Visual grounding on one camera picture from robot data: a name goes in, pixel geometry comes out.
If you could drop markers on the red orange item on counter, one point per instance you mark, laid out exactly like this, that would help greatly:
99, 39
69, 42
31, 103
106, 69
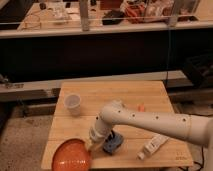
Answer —
135, 13

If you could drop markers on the white tube bottle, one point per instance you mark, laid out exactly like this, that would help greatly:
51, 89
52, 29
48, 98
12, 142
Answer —
152, 146

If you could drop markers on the black bag on counter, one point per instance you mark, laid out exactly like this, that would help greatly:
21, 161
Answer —
112, 17

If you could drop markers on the translucent plastic cup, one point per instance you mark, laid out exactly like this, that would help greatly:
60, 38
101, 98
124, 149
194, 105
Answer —
72, 104

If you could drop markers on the tan pointed end tool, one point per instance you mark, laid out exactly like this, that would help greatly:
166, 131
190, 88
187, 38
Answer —
92, 146

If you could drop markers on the small orange object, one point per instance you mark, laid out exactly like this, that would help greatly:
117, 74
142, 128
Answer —
141, 108

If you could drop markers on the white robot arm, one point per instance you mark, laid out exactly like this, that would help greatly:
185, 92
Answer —
197, 130

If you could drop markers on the grey metal post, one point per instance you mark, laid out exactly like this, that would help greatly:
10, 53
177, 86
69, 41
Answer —
83, 7

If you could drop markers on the orange ceramic bowl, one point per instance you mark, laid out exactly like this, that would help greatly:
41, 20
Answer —
71, 155

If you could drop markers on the dark crate at right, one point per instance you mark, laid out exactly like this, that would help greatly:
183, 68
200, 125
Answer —
199, 70

